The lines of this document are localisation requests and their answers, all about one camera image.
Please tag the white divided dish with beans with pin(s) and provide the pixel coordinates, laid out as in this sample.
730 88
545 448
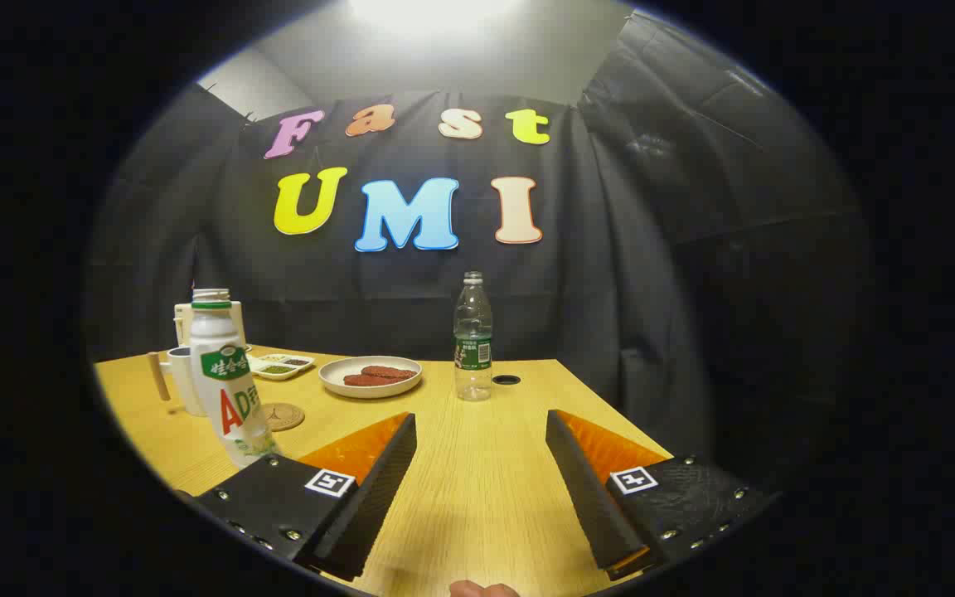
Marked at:
280 366

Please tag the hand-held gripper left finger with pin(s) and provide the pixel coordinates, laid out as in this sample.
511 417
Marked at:
378 489

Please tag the black backdrop cloth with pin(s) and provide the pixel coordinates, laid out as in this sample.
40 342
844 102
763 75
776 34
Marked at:
610 298

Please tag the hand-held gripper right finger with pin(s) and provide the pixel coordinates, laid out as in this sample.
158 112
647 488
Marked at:
589 489

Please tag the white round plate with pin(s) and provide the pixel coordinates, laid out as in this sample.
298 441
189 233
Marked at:
336 373

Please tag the cream toaster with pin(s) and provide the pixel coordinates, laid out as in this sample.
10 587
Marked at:
238 325

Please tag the clear plastic water bottle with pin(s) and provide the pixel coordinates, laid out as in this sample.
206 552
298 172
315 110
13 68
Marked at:
473 332

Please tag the wooden table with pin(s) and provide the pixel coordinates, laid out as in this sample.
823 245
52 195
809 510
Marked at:
477 464

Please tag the round cork coaster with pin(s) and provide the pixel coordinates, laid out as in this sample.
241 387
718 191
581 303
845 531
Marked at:
288 418

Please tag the white juice bottle green label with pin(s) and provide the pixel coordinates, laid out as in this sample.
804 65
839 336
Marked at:
225 398

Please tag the red-brown meat patty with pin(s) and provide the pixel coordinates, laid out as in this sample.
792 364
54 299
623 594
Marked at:
366 381
395 372

